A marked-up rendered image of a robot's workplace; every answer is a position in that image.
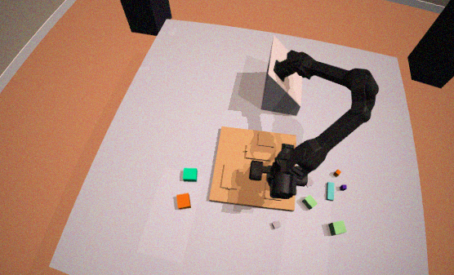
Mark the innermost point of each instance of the turquoise flat block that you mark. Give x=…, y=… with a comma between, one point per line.
x=330, y=191

